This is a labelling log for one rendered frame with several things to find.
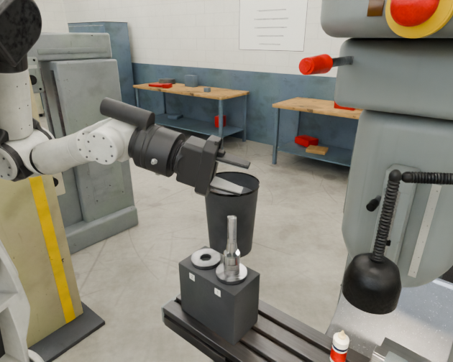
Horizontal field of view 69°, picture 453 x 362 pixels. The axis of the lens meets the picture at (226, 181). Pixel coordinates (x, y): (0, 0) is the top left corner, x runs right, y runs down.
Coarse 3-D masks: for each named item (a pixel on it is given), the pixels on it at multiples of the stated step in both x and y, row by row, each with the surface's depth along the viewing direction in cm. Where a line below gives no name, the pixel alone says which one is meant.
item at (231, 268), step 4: (224, 260) 92; (228, 260) 91; (236, 260) 91; (224, 264) 92; (228, 264) 91; (232, 264) 91; (236, 264) 91; (224, 268) 93; (228, 268) 92; (232, 268) 91; (236, 268) 92; (224, 272) 93; (228, 272) 92; (232, 272) 92; (236, 272) 92; (232, 276) 92
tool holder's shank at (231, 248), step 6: (228, 216) 88; (234, 216) 88; (228, 222) 88; (234, 222) 87; (228, 228) 89; (234, 228) 88; (228, 234) 89; (234, 234) 89; (228, 240) 90; (234, 240) 89; (228, 246) 90; (234, 246) 90; (228, 252) 91; (234, 252) 90
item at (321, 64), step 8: (312, 56) 39; (320, 56) 40; (328, 56) 41; (352, 56) 48; (304, 64) 38; (312, 64) 38; (320, 64) 39; (328, 64) 40; (336, 64) 44; (344, 64) 46; (304, 72) 38; (312, 72) 38; (320, 72) 40
